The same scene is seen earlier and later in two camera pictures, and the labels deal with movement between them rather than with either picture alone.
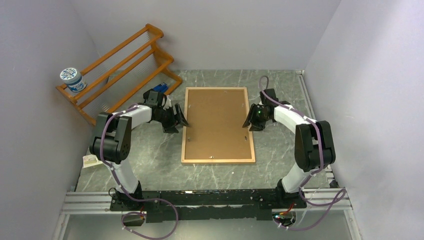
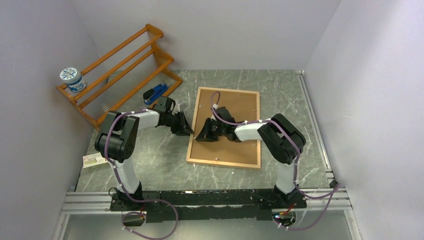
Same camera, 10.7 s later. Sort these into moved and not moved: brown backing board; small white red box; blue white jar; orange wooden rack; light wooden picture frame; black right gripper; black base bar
Moved: brown backing board; black right gripper; light wooden picture frame
Not moved: black base bar; orange wooden rack; blue white jar; small white red box
